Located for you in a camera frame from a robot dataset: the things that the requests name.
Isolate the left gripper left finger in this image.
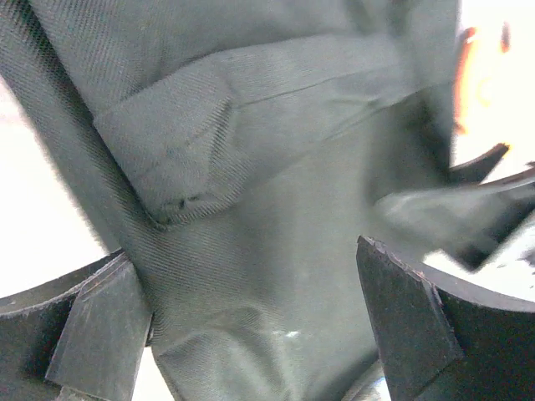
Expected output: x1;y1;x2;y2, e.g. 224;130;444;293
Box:
1;251;152;401

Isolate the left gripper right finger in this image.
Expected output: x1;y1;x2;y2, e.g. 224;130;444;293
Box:
356;236;534;400

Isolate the black student backpack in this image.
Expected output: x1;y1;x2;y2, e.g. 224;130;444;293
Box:
1;1;534;400

